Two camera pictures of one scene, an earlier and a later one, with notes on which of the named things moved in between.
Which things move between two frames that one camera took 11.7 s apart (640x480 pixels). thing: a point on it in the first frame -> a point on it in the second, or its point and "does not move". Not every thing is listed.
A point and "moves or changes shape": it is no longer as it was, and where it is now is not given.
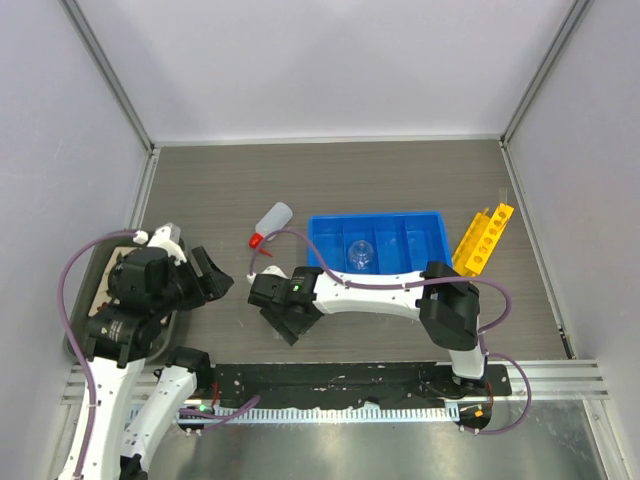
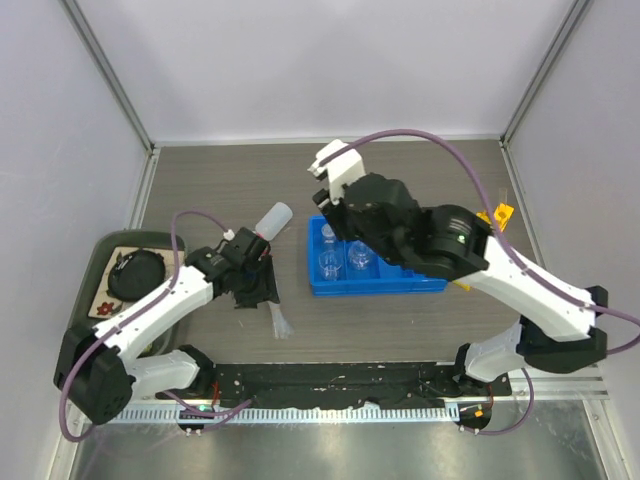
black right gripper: x=289 y=330 -> x=333 y=214
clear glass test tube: x=503 y=195 does not move
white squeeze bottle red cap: x=276 y=220 does not move
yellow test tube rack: x=477 y=248 moves or changes shape
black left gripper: x=215 y=281 -> x=264 y=291
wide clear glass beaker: x=360 y=254 does not move
